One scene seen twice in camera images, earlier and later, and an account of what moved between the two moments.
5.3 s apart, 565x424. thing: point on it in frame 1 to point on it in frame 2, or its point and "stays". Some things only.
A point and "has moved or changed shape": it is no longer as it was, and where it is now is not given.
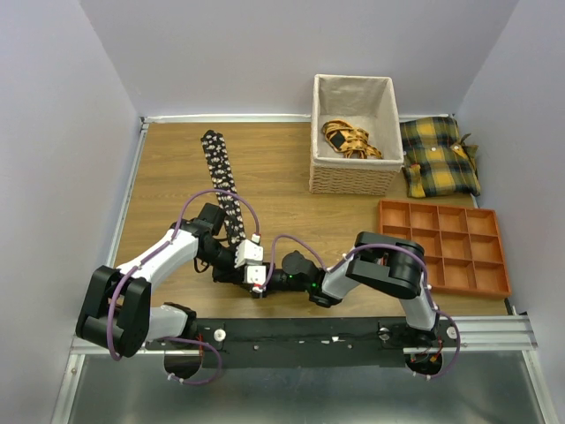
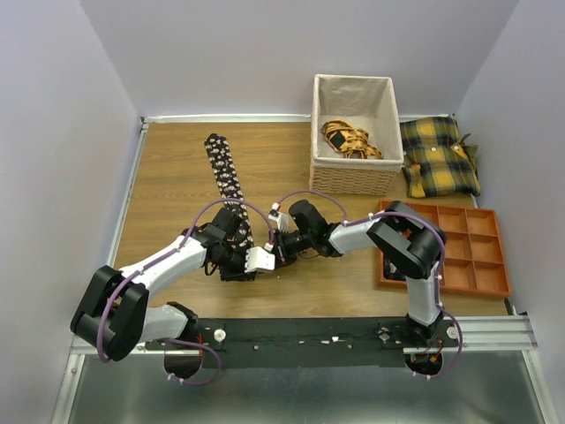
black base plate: [300, 343] stays
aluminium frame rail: [510, 332] stays
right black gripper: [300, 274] to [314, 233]
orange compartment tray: [463, 246] stays
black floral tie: [222, 180] has moved or changed shape
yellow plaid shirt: [436, 160] stays
